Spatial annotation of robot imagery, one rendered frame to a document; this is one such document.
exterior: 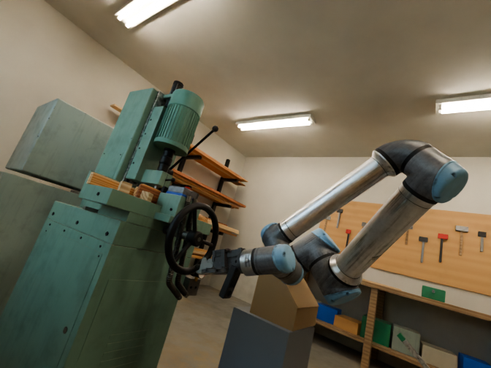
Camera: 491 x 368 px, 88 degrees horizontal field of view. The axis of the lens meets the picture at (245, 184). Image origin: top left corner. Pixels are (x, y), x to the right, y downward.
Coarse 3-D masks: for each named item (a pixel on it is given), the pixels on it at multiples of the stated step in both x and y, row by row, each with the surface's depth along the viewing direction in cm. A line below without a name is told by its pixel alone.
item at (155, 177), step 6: (144, 174) 128; (150, 174) 126; (156, 174) 123; (162, 174) 122; (168, 174) 125; (144, 180) 126; (150, 180) 124; (156, 180) 121; (162, 180) 122; (156, 186) 125; (162, 186) 123; (168, 186) 125
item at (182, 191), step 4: (168, 188) 112; (172, 188) 111; (176, 188) 110; (180, 188) 108; (184, 188) 108; (168, 192) 111; (172, 192) 110; (176, 192) 109; (180, 192) 108; (184, 192) 108; (188, 192) 110; (192, 192) 112; (184, 196) 108; (192, 196) 112; (196, 196) 114
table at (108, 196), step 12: (84, 192) 99; (96, 192) 95; (108, 192) 91; (120, 192) 93; (108, 204) 90; (120, 204) 93; (132, 204) 97; (144, 204) 102; (156, 204) 107; (156, 216) 105; (168, 216) 102; (192, 228) 112; (204, 228) 133
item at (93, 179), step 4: (92, 176) 99; (96, 176) 100; (88, 180) 99; (92, 180) 99; (96, 180) 100; (100, 180) 102; (104, 180) 103; (108, 180) 104; (92, 184) 99; (96, 184) 101; (100, 184) 102; (104, 184) 103; (108, 184) 104; (112, 184) 106; (116, 184) 107; (116, 188) 107; (132, 192) 114
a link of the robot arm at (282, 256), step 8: (256, 248) 86; (264, 248) 84; (272, 248) 82; (280, 248) 81; (288, 248) 83; (256, 256) 83; (264, 256) 81; (272, 256) 80; (280, 256) 79; (288, 256) 81; (256, 264) 82; (264, 264) 81; (272, 264) 80; (280, 264) 79; (288, 264) 79; (256, 272) 83; (264, 272) 82; (272, 272) 81; (280, 272) 81; (288, 272) 81
